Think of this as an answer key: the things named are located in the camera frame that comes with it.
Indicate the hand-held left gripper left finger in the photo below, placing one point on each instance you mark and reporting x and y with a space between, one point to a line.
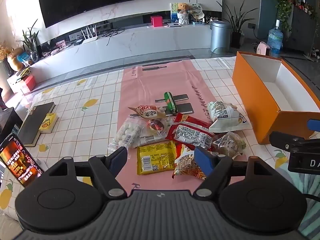
118 161

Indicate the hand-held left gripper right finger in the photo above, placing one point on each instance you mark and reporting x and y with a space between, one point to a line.
203 161

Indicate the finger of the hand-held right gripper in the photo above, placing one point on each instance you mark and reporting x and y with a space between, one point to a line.
314 125
287 142

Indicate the orange noodle snack packet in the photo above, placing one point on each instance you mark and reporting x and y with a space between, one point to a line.
186 166

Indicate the large red snack packet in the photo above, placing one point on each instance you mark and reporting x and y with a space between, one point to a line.
191 136

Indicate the clear packet of white balls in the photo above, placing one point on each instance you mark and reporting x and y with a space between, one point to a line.
128 132

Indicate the clear packet of brown snack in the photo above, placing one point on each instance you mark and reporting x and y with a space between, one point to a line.
231 143

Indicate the yellow snack packet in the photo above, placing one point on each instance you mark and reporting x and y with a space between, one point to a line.
156 158

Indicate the thin red snack packet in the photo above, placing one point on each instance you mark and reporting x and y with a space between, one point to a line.
190 120

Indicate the white green snack packet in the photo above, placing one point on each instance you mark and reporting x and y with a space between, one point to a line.
225 116

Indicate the round pastry clear wrapper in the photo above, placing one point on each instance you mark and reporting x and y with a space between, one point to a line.
155 126

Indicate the orange cardboard box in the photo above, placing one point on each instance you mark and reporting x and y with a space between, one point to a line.
252 97

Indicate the brown white triangular snack packet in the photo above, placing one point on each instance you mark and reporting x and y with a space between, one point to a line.
148 112

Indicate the green sausage stick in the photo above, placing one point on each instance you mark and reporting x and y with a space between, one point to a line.
170 102

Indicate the teal striped blanket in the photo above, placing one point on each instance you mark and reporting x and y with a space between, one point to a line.
311 217

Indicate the yellow duck tissue pack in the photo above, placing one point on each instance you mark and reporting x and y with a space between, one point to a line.
48 123

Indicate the pink table runner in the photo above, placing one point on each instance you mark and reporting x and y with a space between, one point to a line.
150 85

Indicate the small pink heater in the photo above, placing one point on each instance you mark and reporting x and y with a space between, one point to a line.
264 49

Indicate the dark grey cabinet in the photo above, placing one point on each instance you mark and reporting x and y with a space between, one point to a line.
302 32

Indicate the black book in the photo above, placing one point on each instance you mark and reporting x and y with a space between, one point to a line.
32 122

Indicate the blue water jug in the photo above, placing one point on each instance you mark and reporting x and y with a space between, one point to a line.
275 38

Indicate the smartphone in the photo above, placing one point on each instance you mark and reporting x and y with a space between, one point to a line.
17 160

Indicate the white marble media console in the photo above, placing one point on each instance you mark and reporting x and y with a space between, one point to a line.
125 45

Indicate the black side table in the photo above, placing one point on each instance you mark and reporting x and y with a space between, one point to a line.
7 121

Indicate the red storage box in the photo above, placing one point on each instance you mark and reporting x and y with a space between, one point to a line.
28 85

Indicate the row of small bottles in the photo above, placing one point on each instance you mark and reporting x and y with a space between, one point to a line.
303 6

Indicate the silver trash can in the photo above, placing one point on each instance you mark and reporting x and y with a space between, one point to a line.
220 37

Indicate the small black box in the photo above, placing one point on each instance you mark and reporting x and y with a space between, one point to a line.
78 42

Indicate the white router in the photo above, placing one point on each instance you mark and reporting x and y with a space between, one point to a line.
90 38

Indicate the hanging ivy plant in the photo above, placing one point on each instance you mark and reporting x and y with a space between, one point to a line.
282 2

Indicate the long-leaf potted plant black pot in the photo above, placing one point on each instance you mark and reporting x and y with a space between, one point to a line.
236 22

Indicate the blue tissue box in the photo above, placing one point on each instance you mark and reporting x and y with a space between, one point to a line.
198 23

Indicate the yellow gourd vase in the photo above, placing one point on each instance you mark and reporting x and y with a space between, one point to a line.
15 60

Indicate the pink red square box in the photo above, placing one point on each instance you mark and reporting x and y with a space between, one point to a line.
156 21

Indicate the green plant in glass vase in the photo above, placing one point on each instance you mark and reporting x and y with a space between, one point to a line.
31 42

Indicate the teddy bear bouquet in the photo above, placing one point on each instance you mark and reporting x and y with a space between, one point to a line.
183 13

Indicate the blue green picture card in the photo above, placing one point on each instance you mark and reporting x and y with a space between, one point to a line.
173 13

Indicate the round paper fan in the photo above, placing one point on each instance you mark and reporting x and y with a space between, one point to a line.
196 10

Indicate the dried orange flowers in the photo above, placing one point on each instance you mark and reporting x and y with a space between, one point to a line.
3 51

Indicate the black curved television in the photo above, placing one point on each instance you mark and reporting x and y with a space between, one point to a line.
85 0

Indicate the small photo frame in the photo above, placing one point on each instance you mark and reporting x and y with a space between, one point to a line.
60 44

